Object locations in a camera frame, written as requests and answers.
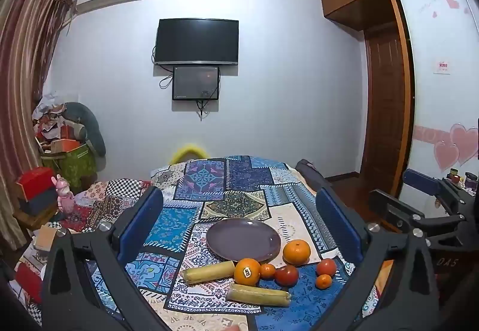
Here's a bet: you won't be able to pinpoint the small black wall monitor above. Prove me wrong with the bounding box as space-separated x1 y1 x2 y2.
172 66 220 101

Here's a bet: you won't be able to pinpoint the blue patchwork blanket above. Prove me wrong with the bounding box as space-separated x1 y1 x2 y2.
75 155 378 331

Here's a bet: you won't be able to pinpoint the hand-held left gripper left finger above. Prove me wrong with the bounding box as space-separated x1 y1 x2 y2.
40 186 176 331

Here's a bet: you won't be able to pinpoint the purple round plate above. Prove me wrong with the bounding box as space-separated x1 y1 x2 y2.
206 219 282 265

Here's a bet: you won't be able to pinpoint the grey long pillow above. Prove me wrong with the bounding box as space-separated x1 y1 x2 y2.
62 102 107 158

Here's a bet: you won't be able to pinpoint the large orange with sticker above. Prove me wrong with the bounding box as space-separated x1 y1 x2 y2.
234 258 261 287

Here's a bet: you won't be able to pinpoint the dark grey box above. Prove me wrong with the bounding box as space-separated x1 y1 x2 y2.
19 195 61 216

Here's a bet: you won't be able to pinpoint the brown wooden door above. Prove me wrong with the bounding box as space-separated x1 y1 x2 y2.
361 26 408 184

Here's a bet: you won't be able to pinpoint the small jars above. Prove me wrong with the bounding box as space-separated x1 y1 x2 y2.
448 168 479 190

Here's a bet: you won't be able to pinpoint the striped brown curtain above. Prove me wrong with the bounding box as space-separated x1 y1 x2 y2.
0 0 75 253

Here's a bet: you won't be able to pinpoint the green cardboard box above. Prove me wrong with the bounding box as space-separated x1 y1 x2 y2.
41 144 98 191

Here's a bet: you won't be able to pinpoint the corn cob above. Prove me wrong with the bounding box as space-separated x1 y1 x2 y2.
183 261 236 285
228 283 292 308

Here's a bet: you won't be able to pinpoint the yellow fuzzy cushion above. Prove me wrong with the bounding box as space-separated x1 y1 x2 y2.
168 144 209 165

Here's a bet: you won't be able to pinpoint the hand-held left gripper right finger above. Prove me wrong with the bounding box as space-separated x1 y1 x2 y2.
315 187 439 331

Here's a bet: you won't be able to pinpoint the black monitor cable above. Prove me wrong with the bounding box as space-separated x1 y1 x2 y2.
196 99 211 121

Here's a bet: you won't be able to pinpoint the wall-mounted black television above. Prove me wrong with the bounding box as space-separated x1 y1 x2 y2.
154 18 239 66

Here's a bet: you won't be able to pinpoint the red box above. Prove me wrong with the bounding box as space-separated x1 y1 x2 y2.
16 167 57 201

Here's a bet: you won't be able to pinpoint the red checkered quilt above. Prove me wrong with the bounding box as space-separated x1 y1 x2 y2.
11 177 156 317

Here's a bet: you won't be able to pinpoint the pile of papers and boxes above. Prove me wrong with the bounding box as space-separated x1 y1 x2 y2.
32 91 87 152

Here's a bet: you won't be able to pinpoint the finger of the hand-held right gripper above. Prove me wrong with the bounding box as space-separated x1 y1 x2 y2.
404 168 465 201
368 189 466 240

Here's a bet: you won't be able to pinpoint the pink plush toy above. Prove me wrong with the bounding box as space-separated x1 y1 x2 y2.
55 174 77 214

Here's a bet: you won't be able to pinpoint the red tomato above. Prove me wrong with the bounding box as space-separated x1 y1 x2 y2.
275 265 299 287
316 258 337 276

